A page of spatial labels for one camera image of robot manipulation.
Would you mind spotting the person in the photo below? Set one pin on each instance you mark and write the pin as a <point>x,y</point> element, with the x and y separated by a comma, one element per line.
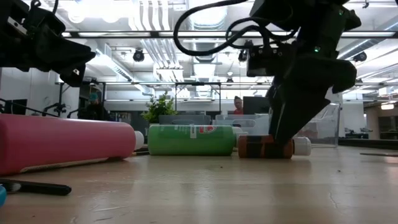
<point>238,105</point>
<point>93,109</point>

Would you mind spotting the small potted green plant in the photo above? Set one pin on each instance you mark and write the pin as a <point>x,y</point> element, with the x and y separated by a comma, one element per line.
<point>158,109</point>

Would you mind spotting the green paint bottle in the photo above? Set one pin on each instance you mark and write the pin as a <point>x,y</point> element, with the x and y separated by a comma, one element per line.
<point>186,140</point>

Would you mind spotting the pink paint bottle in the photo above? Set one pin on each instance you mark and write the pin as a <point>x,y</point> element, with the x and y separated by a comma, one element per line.
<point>62,140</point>

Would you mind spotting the grey plastic bin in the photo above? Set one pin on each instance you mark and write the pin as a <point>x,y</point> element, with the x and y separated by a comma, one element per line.
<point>183,119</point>

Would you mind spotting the glowing ceiling lamp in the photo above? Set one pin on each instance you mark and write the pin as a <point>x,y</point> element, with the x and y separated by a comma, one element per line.
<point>387,106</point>

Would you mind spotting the black ceiling spotlight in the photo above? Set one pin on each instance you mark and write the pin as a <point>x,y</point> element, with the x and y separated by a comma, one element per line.
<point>360,57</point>
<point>138,56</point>

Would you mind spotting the tall clear plastic bin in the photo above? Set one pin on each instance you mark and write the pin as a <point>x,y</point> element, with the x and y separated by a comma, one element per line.
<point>326,124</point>

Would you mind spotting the silver ceiling air duct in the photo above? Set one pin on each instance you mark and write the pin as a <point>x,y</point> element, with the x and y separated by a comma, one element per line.
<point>206,21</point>

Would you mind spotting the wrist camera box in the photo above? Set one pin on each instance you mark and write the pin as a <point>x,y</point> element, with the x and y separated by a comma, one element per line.
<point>261,62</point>
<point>46,25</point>

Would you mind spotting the orange paint bottle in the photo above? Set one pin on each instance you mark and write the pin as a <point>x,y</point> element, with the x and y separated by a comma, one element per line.
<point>255,147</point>

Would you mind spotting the thick black paintbrush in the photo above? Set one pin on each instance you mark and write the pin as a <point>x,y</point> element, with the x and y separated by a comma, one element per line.
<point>46,188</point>

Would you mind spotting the black wall-side monitor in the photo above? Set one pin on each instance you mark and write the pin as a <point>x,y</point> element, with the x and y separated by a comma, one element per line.
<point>15,107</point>

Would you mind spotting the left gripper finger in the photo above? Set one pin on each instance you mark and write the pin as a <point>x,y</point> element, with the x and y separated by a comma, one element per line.
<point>68,56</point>
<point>74,77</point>

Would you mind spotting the black background workstation frame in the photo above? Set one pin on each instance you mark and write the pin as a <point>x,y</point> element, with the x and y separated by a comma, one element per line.
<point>199,83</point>

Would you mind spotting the black aluminium table frame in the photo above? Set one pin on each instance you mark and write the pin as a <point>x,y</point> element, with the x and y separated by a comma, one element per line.
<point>367,143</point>

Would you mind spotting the black overhead frame beam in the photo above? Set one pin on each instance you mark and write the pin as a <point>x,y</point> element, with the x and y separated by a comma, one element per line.
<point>124,34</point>

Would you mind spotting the black computer monitor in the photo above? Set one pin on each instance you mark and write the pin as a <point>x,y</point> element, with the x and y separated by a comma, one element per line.
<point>256,105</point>

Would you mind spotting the black hanging ceiling camera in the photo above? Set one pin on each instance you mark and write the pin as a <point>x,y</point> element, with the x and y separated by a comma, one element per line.
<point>242,56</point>

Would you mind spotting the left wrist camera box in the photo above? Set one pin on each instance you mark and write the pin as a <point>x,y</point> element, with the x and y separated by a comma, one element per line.
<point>46,25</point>

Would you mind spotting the background black robot arm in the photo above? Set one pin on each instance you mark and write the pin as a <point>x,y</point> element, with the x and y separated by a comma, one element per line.
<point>57,109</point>

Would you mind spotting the small clear plastic bin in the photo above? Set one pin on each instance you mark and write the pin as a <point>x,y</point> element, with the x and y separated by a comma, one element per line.
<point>248,124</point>

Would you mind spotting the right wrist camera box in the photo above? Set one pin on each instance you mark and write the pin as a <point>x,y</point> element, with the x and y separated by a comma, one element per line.
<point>261,62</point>

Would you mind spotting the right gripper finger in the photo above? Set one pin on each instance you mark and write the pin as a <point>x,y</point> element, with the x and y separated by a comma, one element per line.
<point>295,118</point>
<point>274,109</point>

